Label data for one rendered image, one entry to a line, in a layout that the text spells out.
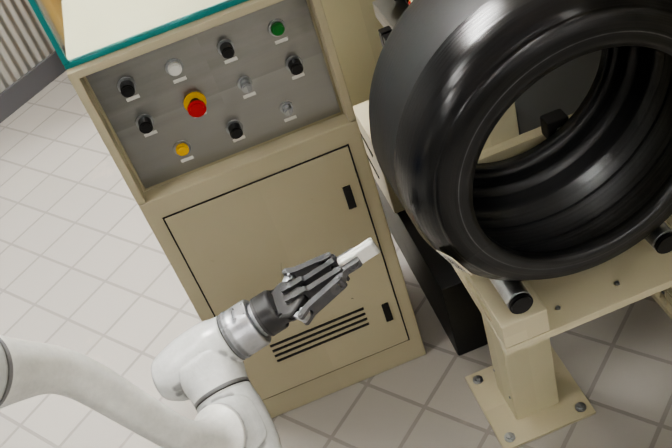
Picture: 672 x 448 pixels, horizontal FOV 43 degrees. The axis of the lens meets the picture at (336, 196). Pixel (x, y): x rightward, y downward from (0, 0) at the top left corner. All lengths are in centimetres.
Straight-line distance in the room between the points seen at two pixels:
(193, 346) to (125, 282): 184
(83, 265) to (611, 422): 205
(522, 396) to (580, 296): 77
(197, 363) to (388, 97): 54
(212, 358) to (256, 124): 73
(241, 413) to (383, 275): 101
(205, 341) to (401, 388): 120
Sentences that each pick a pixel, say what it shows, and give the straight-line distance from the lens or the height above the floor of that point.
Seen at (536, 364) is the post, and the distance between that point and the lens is 230.
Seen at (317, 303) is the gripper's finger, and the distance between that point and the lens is 142.
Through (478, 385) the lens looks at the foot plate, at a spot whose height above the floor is 1.
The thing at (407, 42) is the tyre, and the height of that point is 137.
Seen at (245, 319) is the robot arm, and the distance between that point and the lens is 145.
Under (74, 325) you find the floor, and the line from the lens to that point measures 326.
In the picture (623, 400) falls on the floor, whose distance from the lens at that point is 249.
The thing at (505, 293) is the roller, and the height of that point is 91.
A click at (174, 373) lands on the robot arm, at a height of 100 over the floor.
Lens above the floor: 205
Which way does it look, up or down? 39 degrees down
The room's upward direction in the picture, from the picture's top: 19 degrees counter-clockwise
